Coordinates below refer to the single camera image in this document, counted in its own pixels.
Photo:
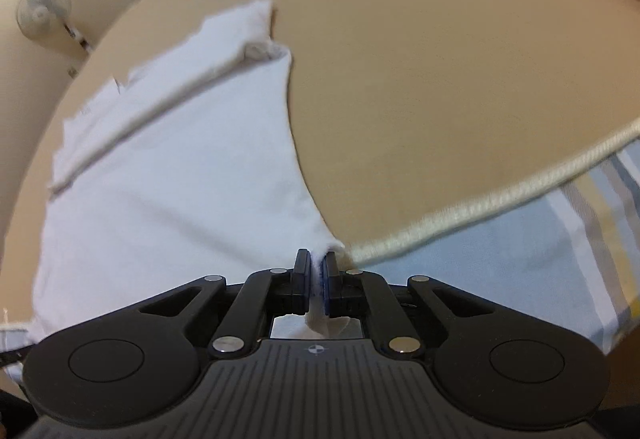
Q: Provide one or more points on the beige bed mat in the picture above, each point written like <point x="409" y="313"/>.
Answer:
<point x="425" y="94"/>

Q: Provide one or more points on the striped bedsheet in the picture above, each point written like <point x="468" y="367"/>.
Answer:
<point x="525" y="259"/>

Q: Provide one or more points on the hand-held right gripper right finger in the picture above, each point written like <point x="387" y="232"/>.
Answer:
<point x="328" y="276"/>

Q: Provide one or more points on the white standing fan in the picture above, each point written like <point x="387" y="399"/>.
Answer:
<point x="42" y="9"/>

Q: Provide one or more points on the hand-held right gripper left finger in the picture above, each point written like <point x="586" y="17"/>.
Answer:
<point x="301" y="271"/>

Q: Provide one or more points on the white garment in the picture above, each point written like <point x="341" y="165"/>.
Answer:
<point x="175" y="179"/>

